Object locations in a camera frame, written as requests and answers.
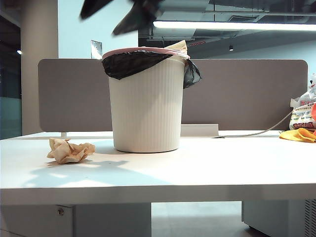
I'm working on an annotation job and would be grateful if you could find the grey cable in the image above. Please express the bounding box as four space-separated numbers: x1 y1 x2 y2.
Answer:
213 110 294 138

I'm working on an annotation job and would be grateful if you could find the white cabinet under table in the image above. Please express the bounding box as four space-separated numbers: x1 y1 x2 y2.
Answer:
241 199 316 237

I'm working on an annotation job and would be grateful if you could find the white table support panel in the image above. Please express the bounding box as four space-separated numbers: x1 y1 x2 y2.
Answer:
0 203 152 237

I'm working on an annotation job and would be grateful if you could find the white plush toy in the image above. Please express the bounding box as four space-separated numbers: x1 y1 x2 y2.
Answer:
308 73 316 99

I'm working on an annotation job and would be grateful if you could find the long ceiling light strip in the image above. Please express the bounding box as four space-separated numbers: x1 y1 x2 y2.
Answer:
152 20 316 32

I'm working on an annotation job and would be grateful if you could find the ceiling air vent grille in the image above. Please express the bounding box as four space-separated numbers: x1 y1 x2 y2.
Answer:
228 14 260 23

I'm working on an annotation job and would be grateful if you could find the orange plastic object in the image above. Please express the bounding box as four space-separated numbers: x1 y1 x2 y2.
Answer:
310 102 316 135

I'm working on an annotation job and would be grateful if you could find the brown paper ball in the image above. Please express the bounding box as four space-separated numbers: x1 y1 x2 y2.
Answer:
164 39 188 54
46 137 96 165

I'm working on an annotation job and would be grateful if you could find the printed plastic bag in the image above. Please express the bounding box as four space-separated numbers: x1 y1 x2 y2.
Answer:
289 91 316 131

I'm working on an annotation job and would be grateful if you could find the pink trash can rim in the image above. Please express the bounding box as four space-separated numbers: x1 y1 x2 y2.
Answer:
102 46 191 59

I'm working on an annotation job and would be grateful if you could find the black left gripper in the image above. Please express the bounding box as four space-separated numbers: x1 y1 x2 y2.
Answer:
79 0 165 36

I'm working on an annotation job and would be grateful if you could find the black plastic trash bag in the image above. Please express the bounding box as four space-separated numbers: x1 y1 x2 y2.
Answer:
102 50 202 89

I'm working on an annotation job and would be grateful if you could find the beige building column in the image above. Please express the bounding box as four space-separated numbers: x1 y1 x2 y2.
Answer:
20 0 59 136

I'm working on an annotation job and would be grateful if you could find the white ribbed trash can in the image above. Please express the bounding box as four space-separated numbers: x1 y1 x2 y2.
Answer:
108 55 186 153

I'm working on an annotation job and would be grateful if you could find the grey desk divider panel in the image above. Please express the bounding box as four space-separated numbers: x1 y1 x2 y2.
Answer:
38 58 309 132

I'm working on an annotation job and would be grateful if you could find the yellow cloth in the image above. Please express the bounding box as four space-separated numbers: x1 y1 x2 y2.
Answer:
278 127 316 143

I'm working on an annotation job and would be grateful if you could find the white divider bracket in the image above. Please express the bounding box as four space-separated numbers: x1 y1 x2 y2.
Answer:
180 123 219 137

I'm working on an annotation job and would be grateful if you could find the paper notice on wall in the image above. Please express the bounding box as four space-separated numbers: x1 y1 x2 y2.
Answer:
90 39 103 59

